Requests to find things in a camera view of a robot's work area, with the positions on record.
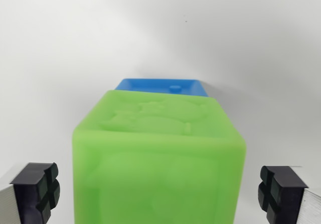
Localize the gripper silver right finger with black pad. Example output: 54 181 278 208
257 165 321 224

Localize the blue embossed soft cube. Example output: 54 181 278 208
115 78 209 97

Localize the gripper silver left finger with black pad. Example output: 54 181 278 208
0 162 61 224

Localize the green embossed soft cube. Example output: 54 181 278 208
71 89 248 224

